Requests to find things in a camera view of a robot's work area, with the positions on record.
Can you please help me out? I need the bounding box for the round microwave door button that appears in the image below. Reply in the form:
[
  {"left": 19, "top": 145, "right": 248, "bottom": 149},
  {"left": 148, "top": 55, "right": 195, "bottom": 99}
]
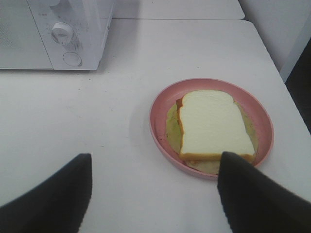
[{"left": 63, "top": 52, "right": 82, "bottom": 67}]

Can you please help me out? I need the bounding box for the green lettuce leaf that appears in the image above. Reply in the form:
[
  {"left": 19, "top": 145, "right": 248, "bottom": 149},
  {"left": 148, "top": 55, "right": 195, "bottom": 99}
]
[{"left": 165, "top": 101, "right": 259, "bottom": 175}]

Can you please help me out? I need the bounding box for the white microwave knob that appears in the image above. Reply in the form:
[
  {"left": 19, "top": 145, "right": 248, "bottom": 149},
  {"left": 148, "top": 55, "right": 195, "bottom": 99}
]
[
  {"left": 52, "top": 22, "right": 74, "bottom": 44},
  {"left": 48, "top": 0, "right": 60, "bottom": 7}
]

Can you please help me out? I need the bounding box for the white microwave oven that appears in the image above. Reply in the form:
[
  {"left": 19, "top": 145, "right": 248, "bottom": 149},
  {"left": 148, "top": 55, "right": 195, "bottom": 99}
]
[{"left": 0, "top": 0, "right": 114, "bottom": 70}]

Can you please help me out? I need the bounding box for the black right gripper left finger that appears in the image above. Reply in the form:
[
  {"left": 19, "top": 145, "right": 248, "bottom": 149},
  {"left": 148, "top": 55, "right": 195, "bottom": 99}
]
[{"left": 0, "top": 153, "right": 93, "bottom": 233}]

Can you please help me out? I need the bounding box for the white bread sandwich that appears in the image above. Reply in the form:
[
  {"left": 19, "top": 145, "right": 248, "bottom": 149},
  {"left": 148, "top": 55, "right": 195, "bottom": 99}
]
[{"left": 176, "top": 90, "right": 256, "bottom": 162}]

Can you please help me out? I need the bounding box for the white microwave door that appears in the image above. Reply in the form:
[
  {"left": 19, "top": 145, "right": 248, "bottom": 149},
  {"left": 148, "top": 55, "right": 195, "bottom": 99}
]
[{"left": 0, "top": 0, "right": 52, "bottom": 69}]

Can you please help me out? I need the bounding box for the pink round plate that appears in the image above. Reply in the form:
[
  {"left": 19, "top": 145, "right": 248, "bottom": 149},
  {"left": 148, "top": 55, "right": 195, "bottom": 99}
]
[{"left": 149, "top": 78, "right": 274, "bottom": 180}]

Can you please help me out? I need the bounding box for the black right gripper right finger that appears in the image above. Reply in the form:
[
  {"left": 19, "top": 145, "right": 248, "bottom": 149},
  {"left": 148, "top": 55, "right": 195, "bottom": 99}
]
[{"left": 217, "top": 152, "right": 311, "bottom": 233}]

